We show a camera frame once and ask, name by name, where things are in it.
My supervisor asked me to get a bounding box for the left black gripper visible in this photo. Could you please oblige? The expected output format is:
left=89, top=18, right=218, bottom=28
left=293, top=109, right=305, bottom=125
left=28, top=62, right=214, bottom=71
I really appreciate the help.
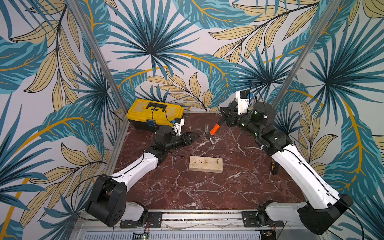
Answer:
left=165, top=130, right=200, bottom=151

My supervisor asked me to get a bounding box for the orange black claw hammer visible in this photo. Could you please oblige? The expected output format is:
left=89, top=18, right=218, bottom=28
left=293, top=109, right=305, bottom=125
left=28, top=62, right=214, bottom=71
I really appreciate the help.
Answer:
left=205, top=116, right=226, bottom=145

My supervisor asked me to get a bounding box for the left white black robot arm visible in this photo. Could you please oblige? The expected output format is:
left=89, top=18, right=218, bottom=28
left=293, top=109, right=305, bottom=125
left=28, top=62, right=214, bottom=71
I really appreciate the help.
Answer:
left=85, top=126, right=200, bottom=227

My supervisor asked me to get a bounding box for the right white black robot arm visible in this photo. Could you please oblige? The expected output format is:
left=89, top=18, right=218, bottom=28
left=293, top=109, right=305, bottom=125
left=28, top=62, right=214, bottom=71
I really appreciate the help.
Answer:
left=218, top=101, right=354, bottom=235

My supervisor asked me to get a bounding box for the light wooden board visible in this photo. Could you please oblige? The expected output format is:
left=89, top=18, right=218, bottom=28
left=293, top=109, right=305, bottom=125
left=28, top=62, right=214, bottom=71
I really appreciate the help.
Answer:
left=189, top=156, right=223, bottom=174

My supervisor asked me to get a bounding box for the yellow black plastic toolbox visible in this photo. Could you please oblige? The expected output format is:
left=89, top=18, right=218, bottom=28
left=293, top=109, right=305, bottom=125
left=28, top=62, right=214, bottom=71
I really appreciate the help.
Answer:
left=126, top=99, right=184, bottom=132

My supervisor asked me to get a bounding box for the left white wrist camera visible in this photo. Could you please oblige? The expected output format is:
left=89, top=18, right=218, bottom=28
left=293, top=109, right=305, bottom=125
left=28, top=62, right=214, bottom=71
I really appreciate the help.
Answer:
left=171, top=118, right=185, bottom=136

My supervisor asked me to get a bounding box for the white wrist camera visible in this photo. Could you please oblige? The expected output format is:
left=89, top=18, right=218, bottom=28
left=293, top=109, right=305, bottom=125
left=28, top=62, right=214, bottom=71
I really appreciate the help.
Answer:
left=171, top=118, right=185, bottom=136
left=235, top=90, right=251, bottom=115

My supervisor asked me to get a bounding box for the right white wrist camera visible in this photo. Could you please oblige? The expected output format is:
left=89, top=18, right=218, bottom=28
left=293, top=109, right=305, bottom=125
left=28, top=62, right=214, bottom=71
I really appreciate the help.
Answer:
left=235, top=90, right=251, bottom=115

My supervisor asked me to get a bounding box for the aluminium front frame rail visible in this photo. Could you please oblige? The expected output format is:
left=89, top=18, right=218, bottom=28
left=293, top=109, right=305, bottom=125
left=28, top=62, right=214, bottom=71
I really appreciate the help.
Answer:
left=71, top=209, right=313, bottom=239

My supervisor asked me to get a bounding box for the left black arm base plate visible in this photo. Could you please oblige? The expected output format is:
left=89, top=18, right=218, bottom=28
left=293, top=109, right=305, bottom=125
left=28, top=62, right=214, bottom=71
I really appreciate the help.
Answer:
left=120, top=212, right=163, bottom=229

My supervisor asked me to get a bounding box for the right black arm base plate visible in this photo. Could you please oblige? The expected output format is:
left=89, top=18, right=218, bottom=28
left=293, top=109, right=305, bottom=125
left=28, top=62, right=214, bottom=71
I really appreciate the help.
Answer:
left=241, top=211, right=284, bottom=228

